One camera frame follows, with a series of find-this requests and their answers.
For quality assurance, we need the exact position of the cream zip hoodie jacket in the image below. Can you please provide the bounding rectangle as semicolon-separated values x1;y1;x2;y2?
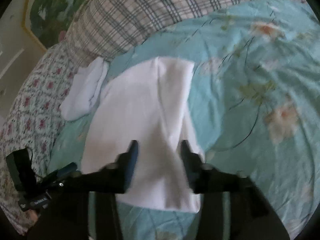
81;57;202;213

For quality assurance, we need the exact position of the person's left hand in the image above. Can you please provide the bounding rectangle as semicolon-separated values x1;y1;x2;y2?
26;210;39;223

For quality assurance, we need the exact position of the floral patterned pillow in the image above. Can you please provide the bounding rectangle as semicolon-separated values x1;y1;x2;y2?
1;41;78;235

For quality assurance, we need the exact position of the folded white garment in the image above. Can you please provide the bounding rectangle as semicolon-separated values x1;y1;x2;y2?
60;57;108;121

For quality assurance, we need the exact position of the plaid folded quilt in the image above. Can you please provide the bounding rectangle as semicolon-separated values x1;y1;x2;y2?
63;0;303;65

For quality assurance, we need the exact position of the green landscape wall painting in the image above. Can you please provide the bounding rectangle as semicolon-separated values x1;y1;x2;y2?
22;0;85;50

